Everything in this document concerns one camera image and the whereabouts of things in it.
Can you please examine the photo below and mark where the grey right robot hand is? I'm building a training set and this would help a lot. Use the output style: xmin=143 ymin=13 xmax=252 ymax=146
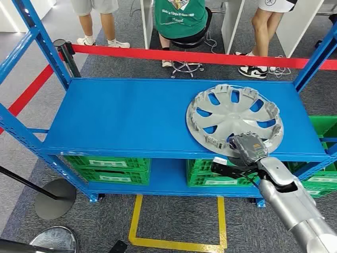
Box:
xmin=229 ymin=132 xmax=268 ymax=167

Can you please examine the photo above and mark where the black stanchion with round base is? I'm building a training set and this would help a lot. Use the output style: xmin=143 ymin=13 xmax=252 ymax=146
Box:
xmin=0 ymin=165 xmax=77 ymax=221

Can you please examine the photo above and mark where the blue metal shelf rack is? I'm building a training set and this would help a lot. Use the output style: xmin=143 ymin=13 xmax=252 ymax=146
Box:
xmin=0 ymin=0 xmax=337 ymax=209

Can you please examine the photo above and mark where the person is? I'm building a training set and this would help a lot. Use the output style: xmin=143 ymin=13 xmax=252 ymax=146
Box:
xmin=70 ymin=0 xmax=130 ymax=49
xmin=234 ymin=0 xmax=298 ymax=80
xmin=154 ymin=0 xmax=213 ymax=68

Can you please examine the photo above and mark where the grey plastic wheel hubcap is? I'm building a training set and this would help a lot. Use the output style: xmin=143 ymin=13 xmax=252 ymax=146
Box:
xmin=185 ymin=83 xmax=284 ymax=158

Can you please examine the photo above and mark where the large open green crate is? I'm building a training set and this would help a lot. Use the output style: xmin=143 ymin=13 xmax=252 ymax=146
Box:
xmin=287 ymin=115 xmax=337 ymax=200

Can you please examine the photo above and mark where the chrome stanchion with round base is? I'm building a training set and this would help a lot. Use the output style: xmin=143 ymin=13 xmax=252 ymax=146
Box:
xmin=0 ymin=226 xmax=79 ymax=253

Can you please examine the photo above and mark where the red barrier belt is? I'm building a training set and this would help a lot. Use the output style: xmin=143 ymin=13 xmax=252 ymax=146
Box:
xmin=0 ymin=52 xmax=65 ymax=136
xmin=72 ymin=44 xmax=337 ymax=71

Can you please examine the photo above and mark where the wrist camera with black bracket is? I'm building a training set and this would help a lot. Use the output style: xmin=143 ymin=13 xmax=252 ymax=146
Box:
xmin=210 ymin=156 xmax=258 ymax=181

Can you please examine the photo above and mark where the black office stool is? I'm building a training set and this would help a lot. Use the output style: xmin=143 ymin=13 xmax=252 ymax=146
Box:
xmin=170 ymin=7 xmax=213 ymax=79

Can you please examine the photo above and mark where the dark stanchion post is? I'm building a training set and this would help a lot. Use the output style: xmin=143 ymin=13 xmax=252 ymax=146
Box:
xmin=53 ymin=38 xmax=81 ymax=79

